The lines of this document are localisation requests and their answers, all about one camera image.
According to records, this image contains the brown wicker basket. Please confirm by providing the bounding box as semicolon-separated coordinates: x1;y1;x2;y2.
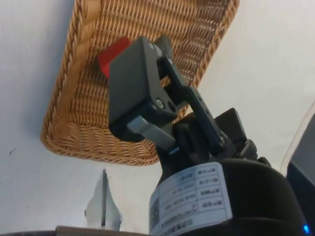
40;0;241;167

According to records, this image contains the red cube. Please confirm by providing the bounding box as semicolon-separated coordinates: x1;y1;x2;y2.
97;36;131;80

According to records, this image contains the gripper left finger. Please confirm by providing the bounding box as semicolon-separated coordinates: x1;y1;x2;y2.
107;35;228;158

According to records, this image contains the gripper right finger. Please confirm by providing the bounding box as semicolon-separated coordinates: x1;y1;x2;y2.
215;107;258;162

